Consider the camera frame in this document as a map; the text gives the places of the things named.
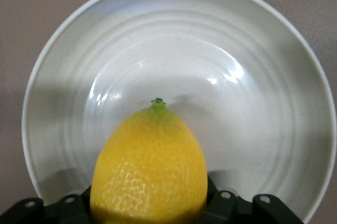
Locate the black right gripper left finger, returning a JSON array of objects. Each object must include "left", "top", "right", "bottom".
[{"left": 0, "top": 186, "right": 93, "bottom": 224}]

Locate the beige round plate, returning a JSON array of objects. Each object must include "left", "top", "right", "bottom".
[{"left": 21, "top": 0, "right": 331, "bottom": 224}]

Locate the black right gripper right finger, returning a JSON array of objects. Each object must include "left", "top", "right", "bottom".
[{"left": 194, "top": 172, "right": 305, "bottom": 224}]

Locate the yellow lemon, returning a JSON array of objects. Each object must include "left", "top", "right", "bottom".
[{"left": 90, "top": 97, "right": 209, "bottom": 224}]

